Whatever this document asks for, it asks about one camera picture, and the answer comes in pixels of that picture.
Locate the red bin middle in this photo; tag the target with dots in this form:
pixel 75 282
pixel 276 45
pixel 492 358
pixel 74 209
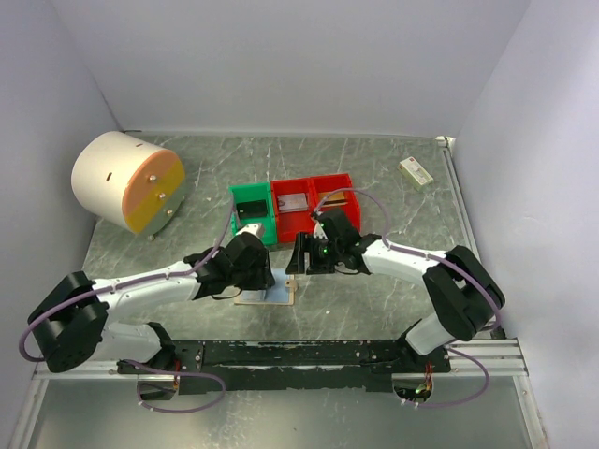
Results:
pixel 288 225

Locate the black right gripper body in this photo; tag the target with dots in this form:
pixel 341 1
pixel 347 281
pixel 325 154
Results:
pixel 328 254

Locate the red bin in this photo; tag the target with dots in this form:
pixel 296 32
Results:
pixel 335 189
pixel 288 225

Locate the black credit card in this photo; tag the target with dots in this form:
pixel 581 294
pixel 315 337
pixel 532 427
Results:
pixel 252 209

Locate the red bin right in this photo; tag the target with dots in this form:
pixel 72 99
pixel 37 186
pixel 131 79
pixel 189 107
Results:
pixel 335 189

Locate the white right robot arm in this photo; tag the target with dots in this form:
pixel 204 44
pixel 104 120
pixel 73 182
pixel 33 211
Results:
pixel 463 295

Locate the silver credit card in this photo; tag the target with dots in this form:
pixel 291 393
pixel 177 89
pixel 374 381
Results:
pixel 292 202

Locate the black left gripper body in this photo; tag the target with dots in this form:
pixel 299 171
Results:
pixel 255 277

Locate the green plastic bin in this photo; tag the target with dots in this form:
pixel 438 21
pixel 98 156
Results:
pixel 250 192

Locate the tan card holder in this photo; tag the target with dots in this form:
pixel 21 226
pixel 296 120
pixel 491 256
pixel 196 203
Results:
pixel 281 294

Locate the white cylinder with orange face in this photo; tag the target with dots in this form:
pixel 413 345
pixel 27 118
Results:
pixel 129 182

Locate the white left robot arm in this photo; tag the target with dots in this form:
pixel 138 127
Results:
pixel 83 320

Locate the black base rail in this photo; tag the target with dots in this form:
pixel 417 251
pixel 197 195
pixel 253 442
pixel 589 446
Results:
pixel 246 365

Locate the small white cardboard box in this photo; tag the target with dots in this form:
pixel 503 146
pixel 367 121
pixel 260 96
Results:
pixel 415 173

